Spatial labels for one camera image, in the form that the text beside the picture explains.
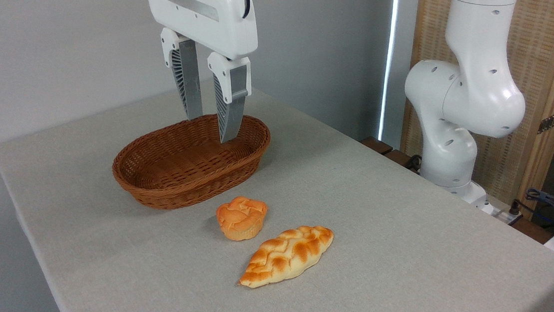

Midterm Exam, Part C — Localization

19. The dark wooden block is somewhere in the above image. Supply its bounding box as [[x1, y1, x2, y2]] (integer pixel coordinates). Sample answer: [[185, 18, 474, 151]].
[[382, 148, 422, 175], [360, 136, 394, 156]]

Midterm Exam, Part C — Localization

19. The grey tablecloth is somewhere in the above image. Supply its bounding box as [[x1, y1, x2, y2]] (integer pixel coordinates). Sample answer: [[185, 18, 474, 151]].
[[0, 64, 554, 312]]

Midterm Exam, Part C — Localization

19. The wooden woven folding screen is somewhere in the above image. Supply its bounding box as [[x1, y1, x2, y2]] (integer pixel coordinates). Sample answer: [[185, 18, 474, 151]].
[[396, 0, 554, 221]]

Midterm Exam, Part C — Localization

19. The braided golden bread loaf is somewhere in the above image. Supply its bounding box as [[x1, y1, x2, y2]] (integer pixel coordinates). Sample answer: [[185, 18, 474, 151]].
[[239, 219, 335, 295]]

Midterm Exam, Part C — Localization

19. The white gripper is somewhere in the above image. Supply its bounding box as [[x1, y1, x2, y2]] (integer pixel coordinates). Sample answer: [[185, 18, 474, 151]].
[[130, 0, 263, 146]]

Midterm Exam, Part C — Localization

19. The round orange bread bun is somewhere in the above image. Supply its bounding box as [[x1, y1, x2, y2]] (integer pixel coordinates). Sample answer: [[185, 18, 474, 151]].
[[214, 194, 269, 244]]

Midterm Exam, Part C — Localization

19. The white power connector box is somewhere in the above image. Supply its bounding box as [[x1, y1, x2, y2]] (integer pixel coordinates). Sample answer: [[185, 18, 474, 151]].
[[494, 198, 525, 226]]

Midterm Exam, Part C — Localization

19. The brown oval wicker basket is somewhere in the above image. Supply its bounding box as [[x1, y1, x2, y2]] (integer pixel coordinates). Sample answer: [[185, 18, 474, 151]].
[[109, 104, 273, 219]]

